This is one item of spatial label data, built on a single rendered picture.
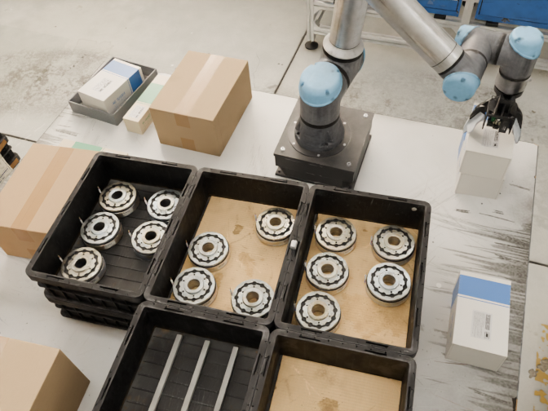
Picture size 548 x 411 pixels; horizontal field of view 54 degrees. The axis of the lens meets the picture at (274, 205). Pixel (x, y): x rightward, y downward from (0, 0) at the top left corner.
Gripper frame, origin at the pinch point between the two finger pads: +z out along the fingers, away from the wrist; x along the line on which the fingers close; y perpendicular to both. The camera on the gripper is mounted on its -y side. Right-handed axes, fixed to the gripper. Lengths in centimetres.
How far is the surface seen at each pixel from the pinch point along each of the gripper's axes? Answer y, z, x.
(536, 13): -139, 46, 19
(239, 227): 49, 2, -58
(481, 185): 9.9, 10.1, 1.2
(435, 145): -7.4, 15.4, -13.6
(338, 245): 49, -1, -31
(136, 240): 62, -1, -80
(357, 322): 66, 2, -22
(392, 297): 59, -1, -16
